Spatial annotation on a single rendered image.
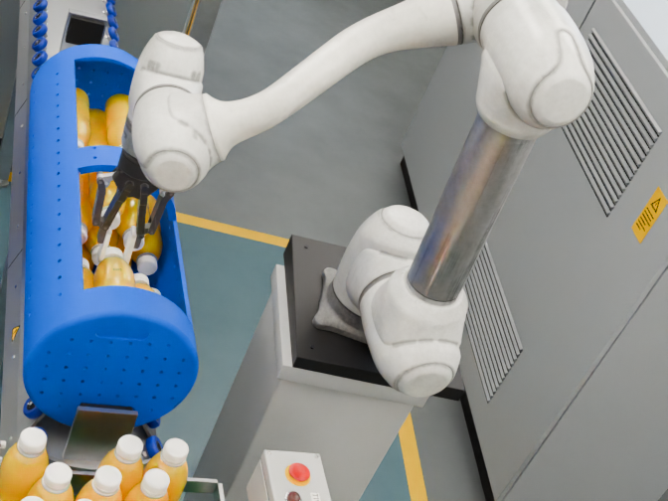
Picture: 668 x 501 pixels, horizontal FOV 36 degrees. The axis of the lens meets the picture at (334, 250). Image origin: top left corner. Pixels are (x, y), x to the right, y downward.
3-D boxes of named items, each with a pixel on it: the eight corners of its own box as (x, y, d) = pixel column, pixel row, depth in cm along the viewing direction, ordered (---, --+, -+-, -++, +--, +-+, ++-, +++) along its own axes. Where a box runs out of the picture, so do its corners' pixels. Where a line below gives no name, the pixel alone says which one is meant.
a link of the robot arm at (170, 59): (120, 96, 167) (122, 140, 157) (144, 12, 159) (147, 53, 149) (185, 111, 171) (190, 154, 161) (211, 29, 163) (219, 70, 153)
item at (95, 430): (119, 452, 178) (137, 404, 171) (120, 463, 176) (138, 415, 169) (62, 448, 174) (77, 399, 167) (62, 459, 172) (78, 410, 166)
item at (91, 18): (94, 67, 278) (107, 16, 269) (94, 74, 275) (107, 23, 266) (57, 59, 274) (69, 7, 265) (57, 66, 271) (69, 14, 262)
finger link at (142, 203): (138, 173, 173) (146, 173, 173) (135, 225, 180) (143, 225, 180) (139, 186, 170) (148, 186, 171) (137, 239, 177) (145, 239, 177)
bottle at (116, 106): (125, 124, 234) (130, 172, 220) (98, 110, 230) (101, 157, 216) (142, 102, 231) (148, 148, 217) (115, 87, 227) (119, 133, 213)
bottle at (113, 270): (93, 348, 168) (89, 274, 182) (136, 350, 170) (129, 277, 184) (99, 316, 164) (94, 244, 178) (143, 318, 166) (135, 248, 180)
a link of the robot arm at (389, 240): (393, 269, 220) (434, 194, 206) (415, 333, 207) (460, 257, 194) (324, 261, 213) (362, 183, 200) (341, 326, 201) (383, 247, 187)
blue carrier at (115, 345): (145, 156, 247) (168, 53, 230) (180, 435, 182) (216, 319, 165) (23, 141, 237) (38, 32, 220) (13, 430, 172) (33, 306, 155)
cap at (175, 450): (190, 458, 162) (193, 450, 161) (172, 469, 159) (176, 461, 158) (174, 441, 163) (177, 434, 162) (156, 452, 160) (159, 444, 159)
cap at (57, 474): (37, 483, 148) (40, 475, 147) (51, 466, 151) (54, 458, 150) (61, 496, 148) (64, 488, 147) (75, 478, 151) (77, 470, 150)
